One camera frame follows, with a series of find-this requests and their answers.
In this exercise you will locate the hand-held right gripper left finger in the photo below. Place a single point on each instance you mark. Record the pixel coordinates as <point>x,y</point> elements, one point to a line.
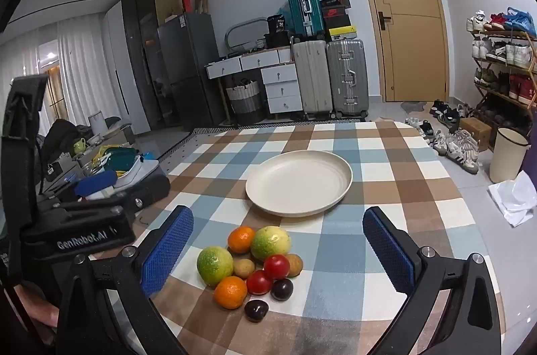
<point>168,250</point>

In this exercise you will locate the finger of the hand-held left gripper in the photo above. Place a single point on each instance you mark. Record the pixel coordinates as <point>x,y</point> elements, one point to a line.
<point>149,191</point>

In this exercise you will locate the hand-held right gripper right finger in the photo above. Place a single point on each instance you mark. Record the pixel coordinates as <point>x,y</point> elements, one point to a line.
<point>390,254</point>

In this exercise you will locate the yellow green citrus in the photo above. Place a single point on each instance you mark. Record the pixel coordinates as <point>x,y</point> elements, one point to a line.
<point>215,264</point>
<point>270,242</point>

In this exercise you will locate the orange mandarin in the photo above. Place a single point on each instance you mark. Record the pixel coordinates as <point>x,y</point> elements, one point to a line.
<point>241,239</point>
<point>230,292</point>

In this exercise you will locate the brown longan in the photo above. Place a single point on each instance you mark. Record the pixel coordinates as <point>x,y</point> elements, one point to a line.
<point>244,267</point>
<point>296,264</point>

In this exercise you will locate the red tomato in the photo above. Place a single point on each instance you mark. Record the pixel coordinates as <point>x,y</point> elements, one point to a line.
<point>259,282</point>
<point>277,267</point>

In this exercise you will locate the dark purple plum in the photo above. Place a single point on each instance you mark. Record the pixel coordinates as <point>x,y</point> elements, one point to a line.
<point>256,311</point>
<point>282,289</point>

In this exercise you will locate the cream round plate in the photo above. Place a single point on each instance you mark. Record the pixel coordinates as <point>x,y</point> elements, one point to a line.
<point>298,185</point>

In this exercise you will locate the person's left hand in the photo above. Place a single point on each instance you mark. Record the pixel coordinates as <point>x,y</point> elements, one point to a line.
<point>37,306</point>

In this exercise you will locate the white tray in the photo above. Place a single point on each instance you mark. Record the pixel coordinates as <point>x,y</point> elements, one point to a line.
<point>134,172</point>

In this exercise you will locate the dark green bowl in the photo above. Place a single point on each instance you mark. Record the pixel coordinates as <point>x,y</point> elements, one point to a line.
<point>121,157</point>

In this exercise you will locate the blue box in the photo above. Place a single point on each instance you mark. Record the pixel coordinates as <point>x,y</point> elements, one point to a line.
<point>95,183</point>

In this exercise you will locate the checked tablecloth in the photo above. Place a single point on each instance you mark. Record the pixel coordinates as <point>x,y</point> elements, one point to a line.
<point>377,191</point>

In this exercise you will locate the green mug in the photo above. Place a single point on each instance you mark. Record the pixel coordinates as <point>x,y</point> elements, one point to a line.
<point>79,146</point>

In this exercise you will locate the white cylindrical container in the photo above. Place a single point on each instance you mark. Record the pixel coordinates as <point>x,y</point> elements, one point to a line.
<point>96,120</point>

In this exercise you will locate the black jacket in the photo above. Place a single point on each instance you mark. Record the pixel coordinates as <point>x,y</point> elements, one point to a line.
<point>63,134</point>

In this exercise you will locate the white wardrobe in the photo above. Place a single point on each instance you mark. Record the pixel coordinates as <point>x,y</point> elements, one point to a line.
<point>121,65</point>

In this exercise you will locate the woven laundry basket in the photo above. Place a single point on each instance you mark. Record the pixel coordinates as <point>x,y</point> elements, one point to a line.
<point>245,103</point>

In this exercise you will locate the grey refrigerator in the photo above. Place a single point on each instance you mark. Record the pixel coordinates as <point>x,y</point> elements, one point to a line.
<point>188,65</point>

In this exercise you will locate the scattered loose sneakers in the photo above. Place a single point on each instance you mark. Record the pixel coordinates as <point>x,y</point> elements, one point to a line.
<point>449,132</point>

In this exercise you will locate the white plastic bag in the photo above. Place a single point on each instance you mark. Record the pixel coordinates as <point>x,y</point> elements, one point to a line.
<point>514,197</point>

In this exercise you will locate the white sheer curtain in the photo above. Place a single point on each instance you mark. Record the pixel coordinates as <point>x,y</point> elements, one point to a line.
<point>79,65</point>

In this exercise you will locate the dark glass cabinet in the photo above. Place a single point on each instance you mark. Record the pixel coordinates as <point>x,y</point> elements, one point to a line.
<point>147,44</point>

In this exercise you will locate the brown cardboard box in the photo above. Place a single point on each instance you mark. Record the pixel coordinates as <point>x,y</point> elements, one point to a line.
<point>475,131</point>

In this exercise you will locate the white waste bin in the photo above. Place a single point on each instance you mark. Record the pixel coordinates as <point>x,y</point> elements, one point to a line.
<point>507,157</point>

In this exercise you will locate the white drawer desk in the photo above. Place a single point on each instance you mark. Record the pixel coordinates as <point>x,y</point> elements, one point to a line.
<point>279,86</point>

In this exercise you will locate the silver suitcase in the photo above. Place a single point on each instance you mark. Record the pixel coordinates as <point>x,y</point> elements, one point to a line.
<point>347,78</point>

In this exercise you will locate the beige suitcase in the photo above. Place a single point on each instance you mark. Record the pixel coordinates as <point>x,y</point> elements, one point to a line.
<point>312,80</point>

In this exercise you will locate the red box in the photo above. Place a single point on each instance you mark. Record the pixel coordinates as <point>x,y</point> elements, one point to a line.
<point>186,2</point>

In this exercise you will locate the tall cardboard box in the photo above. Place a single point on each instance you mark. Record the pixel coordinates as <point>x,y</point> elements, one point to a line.
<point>201,0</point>

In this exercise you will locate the black bag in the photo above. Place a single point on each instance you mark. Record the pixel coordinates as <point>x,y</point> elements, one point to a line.
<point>277,29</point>

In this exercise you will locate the yellow black shoebox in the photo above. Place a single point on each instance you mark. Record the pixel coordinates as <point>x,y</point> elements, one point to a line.
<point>342,31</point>

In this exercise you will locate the tan wooden door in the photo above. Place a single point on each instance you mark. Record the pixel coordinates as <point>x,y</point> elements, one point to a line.
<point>402,23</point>

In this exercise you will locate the wooden shoe rack with shoes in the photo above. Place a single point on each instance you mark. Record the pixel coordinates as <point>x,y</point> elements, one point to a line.
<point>503,48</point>

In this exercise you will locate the teal suitcase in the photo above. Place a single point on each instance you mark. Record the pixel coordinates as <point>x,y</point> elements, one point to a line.
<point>303,8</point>

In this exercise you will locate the red black shoebox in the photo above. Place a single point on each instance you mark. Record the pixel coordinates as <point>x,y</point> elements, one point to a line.
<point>335,12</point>

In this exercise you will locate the grey metal frame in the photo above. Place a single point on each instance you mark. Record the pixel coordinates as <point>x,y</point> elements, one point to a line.
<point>243,29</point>

